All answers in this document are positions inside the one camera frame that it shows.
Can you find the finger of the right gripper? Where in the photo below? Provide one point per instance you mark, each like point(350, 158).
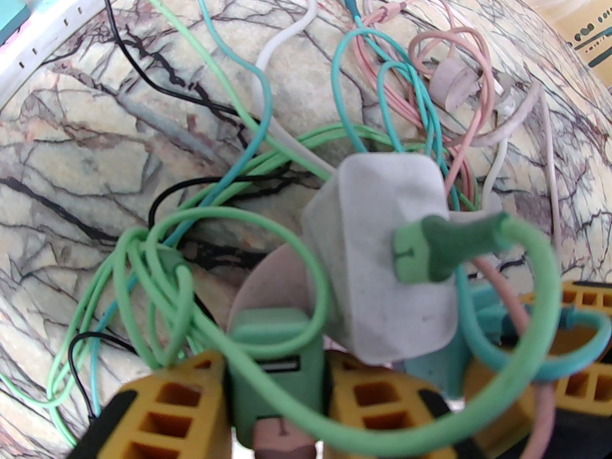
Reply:
point(483, 380)
point(578, 310)

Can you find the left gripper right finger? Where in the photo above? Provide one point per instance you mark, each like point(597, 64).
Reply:
point(349, 376)

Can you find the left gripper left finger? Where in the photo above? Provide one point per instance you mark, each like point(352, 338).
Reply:
point(191, 376)

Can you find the green USB charger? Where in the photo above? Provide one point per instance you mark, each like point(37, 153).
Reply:
point(244, 409)

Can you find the round pink socket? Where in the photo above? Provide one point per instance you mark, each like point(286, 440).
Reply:
point(272, 285)

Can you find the white USB charger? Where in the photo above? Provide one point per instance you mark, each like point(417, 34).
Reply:
point(363, 218)

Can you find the white power strip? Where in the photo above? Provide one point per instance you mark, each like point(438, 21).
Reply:
point(57, 22)

